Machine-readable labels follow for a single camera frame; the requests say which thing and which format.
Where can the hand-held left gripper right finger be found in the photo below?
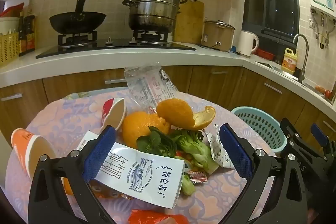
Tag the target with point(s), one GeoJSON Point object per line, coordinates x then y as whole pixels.
{"type": "Point", "coordinates": [235, 153]}

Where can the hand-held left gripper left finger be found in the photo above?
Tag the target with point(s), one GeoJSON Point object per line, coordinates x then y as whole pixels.
{"type": "Point", "coordinates": [101, 153]}

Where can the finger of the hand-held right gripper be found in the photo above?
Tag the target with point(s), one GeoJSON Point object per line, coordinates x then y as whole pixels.
{"type": "Point", "coordinates": [291, 132]}
{"type": "Point", "coordinates": [319, 134]}

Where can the teal plastic basket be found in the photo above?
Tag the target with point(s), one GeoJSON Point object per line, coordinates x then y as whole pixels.
{"type": "Point", "coordinates": [260, 127]}

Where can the bok choy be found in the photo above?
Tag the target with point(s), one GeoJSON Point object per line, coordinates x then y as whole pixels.
{"type": "Point", "coordinates": [194, 148]}

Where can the white milk carton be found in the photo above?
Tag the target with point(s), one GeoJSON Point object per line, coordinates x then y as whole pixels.
{"type": "Point", "coordinates": [147, 176]}

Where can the white star-print wrapper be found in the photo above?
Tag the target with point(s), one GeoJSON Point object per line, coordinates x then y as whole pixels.
{"type": "Point", "coordinates": [218, 150]}

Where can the rounded orange peel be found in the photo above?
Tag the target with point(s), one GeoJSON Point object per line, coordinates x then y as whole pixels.
{"type": "Point", "coordinates": [134, 129]}

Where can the red and white paper cup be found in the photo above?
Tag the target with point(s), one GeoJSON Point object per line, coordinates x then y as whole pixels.
{"type": "Point", "coordinates": [115, 113]}

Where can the small red sauce packet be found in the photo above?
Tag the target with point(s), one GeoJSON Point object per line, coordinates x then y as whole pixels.
{"type": "Point", "coordinates": [195, 176]}

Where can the small green vegetable piece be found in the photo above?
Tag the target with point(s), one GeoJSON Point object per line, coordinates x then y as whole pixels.
{"type": "Point", "coordinates": [188, 186]}

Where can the yellow dish soap bottle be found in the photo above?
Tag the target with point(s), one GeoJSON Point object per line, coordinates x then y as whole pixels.
{"type": "Point", "coordinates": [288, 62]}

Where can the steel faucet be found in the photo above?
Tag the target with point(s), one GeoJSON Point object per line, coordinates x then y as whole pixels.
{"type": "Point", "coordinates": [304, 61]}

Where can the long open orange peel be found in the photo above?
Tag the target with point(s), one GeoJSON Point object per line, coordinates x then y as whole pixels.
{"type": "Point", "coordinates": [176, 111]}

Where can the wooden base cabinets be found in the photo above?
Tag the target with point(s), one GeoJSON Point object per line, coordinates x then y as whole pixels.
{"type": "Point", "coordinates": [78, 82]}

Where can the orange paper cup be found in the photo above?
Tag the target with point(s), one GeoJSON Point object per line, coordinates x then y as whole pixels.
{"type": "Point", "coordinates": [26, 145]}

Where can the orange plastic bag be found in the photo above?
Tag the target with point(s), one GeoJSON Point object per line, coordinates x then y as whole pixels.
{"type": "Point", "coordinates": [147, 217]}

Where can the clear plastic wrapper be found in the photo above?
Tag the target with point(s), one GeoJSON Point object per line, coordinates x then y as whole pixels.
{"type": "Point", "coordinates": [147, 85]}

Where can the white electric kettle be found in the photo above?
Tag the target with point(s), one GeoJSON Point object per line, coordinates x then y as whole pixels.
{"type": "Point", "coordinates": [245, 43]}

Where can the water heater pipes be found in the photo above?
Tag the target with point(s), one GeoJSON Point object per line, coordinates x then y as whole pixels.
{"type": "Point", "coordinates": [321, 27]}

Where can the black gas stove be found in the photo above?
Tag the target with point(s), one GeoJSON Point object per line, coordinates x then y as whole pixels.
{"type": "Point", "coordinates": [118, 47]}

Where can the brown rice cooker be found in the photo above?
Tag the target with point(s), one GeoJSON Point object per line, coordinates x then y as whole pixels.
{"type": "Point", "coordinates": [218, 35]}

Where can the black wok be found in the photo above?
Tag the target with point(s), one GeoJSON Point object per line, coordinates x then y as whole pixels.
{"type": "Point", "coordinates": [76, 23]}

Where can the dark sauce bottle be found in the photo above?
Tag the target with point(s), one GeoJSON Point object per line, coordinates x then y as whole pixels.
{"type": "Point", "coordinates": [22, 35]}
{"type": "Point", "coordinates": [30, 35]}

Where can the wooden cutting board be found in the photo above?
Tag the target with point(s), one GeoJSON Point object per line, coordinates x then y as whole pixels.
{"type": "Point", "coordinates": [189, 22]}

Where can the yellow plastic basket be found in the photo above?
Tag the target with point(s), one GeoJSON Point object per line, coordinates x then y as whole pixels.
{"type": "Point", "coordinates": [9, 48]}

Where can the steel steamer pot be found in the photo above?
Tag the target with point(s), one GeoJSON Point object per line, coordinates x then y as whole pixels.
{"type": "Point", "coordinates": [152, 8]}

